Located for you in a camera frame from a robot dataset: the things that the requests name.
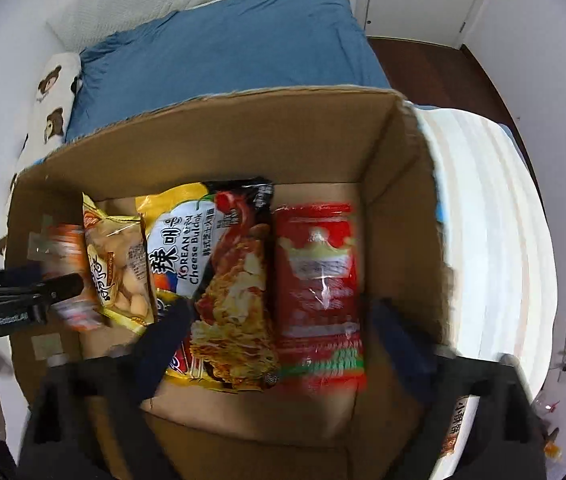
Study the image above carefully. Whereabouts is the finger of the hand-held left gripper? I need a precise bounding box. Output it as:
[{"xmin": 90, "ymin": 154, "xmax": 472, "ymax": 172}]
[
  {"xmin": 0, "ymin": 273, "xmax": 86, "ymax": 308},
  {"xmin": 0, "ymin": 266, "xmax": 46, "ymax": 291}
]

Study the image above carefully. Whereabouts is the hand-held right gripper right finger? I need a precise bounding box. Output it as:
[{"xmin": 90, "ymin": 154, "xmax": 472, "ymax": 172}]
[{"xmin": 368, "ymin": 297, "xmax": 549, "ymax": 480}]

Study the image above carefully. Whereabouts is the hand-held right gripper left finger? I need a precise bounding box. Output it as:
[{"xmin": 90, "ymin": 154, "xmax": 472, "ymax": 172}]
[{"xmin": 15, "ymin": 297, "xmax": 194, "ymax": 480}]

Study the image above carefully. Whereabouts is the orange panda snack packet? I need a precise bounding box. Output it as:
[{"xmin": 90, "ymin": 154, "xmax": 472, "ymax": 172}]
[{"xmin": 45, "ymin": 222, "xmax": 106, "ymax": 331}]

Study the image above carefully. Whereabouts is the brown cardboard box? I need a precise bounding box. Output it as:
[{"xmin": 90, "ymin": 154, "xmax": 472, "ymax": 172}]
[{"xmin": 4, "ymin": 87, "xmax": 456, "ymax": 480}]

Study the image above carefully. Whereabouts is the yellow bun snack packet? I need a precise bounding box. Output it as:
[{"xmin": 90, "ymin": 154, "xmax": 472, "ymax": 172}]
[{"xmin": 81, "ymin": 192, "xmax": 159, "ymax": 336}]

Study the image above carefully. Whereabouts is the pale snack packet brown print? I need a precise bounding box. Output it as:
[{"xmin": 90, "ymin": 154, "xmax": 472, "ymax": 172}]
[{"xmin": 438, "ymin": 395, "xmax": 484, "ymax": 461}]

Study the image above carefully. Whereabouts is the black yellow noodle packet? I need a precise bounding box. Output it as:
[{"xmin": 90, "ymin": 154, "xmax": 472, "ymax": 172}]
[{"xmin": 135, "ymin": 176, "xmax": 281, "ymax": 393}]

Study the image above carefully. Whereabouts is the red noodle packet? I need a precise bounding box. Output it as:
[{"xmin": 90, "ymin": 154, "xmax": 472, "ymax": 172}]
[{"xmin": 270, "ymin": 202, "xmax": 369, "ymax": 393}]

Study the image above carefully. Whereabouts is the striped white blanket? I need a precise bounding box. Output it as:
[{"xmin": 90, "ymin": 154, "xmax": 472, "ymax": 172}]
[{"xmin": 403, "ymin": 102, "xmax": 564, "ymax": 480}]

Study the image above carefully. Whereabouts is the bear print pillow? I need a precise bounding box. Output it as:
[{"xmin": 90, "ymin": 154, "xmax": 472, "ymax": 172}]
[{"xmin": 0, "ymin": 52, "xmax": 84, "ymax": 256}]

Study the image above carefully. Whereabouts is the blue duvet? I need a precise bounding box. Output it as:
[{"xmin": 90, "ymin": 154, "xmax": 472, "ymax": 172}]
[{"xmin": 63, "ymin": 0, "xmax": 394, "ymax": 146}]

